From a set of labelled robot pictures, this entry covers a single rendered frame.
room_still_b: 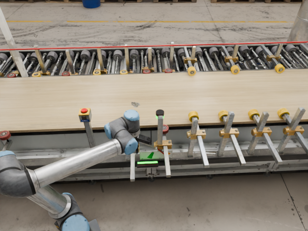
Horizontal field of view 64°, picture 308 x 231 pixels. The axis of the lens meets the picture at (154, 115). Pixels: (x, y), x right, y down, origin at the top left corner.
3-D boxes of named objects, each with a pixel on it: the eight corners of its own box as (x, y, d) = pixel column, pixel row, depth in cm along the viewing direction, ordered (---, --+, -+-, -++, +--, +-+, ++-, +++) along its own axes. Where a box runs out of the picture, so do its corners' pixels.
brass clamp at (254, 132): (270, 136, 187) (272, 132, 183) (252, 137, 186) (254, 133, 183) (266, 131, 191) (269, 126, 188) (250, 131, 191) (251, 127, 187)
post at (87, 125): (99, 161, 197) (89, 120, 166) (92, 161, 197) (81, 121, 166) (99, 156, 200) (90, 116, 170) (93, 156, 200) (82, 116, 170)
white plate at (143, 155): (172, 158, 199) (172, 150, 192) (140, 160, 198) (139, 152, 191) (172, 157, 199) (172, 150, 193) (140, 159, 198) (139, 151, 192)
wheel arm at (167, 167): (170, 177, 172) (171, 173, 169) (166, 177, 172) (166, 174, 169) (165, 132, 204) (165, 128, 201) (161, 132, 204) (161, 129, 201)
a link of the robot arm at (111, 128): (111, 134, 133) (130, 124, 138) (101, 122, 140) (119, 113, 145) (112, 145, 139) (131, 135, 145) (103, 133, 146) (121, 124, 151)
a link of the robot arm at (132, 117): (119, 112, 144) (133, 105, 149) (121, 127, 153) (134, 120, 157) (128, 121, 139) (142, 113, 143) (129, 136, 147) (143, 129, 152)
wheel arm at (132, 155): (134, 182, 172) (134, 178, 169) (130, 182, 172) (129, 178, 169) (135, 136, 204) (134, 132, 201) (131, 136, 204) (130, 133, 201)
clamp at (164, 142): (171, 149, 191) (171, 144, 187) (154, 149, 190) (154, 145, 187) (170, 143, 195) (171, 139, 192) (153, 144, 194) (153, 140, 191)
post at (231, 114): (222, 156, 203) (235, 113, 170) (217, 156, 202) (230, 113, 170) (221, 153, 205) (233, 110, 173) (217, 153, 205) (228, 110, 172)
